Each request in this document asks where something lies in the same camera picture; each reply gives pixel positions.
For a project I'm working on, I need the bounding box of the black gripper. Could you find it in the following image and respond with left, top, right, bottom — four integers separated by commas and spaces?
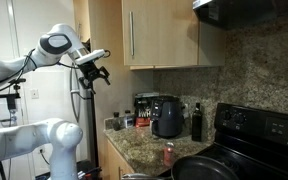
78, 60, 112, 95

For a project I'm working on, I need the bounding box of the black range hood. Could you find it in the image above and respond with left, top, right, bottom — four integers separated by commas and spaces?
192, 0, 288, 31

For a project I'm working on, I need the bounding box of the black camera on stand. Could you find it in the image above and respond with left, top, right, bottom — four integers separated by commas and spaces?
8, 78, 27, 85

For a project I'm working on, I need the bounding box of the long silver cabinet door handle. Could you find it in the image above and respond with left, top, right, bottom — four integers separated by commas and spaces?
129, 11, 136, 58

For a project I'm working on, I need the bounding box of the black electric stove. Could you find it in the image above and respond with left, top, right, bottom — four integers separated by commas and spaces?
160, 102, 288, 180

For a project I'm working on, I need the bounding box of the black stove knob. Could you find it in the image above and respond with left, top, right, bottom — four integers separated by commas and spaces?
219, 109, 232, 122
233, 113, 247, 126

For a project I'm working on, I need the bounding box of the pink drink can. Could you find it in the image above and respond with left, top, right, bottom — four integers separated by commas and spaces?
163, 142, 176, 168

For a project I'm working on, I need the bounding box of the black frying pan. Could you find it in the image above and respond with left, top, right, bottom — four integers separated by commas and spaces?
120, 155, 240, 180

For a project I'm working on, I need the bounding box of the wooden lower cabinet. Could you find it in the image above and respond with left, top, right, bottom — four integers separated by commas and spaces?
103, 138, 135, 180

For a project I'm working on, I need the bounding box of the silver door lever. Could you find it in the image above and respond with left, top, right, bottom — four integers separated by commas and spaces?
0, 116, 18, 127

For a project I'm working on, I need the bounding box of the black air fryer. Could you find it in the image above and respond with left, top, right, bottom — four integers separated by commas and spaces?
149, 95, 186, 139

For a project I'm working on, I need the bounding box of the silver refrigerator handle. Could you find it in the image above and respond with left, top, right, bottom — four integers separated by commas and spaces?
69, 63, 82, 123

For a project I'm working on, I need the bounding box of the dark spice jar black cap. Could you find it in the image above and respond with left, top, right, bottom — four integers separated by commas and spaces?
112, 111, 122, 132

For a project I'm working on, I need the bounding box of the white wall switch plate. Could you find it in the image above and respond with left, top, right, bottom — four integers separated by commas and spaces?
30, 88, 40, 100

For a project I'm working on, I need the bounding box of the wooden cabinet door white inside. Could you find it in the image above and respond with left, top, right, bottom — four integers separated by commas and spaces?
121, 0, 200, 68

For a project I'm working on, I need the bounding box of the small jar white label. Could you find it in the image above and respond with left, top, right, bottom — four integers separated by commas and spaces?
123, 109, 136, 129

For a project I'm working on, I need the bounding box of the white backsplash outlet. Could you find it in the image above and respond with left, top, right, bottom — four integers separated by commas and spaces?
183, 103, 190, 119

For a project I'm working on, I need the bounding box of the stainless steel refrigerator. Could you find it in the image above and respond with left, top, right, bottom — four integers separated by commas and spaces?
69, 39, 100, 168

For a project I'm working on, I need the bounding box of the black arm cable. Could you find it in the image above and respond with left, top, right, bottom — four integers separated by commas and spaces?
0, 48, 82, 96

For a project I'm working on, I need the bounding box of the black camera stand boom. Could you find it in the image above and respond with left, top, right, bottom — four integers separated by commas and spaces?
0, 83, 21, 123

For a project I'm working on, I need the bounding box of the black clamp orange handle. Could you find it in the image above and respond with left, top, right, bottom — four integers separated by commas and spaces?
78, 166, 102, 180

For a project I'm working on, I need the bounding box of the dark olive oil bottle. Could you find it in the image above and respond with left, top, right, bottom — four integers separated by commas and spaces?
191, 102, 204, 142

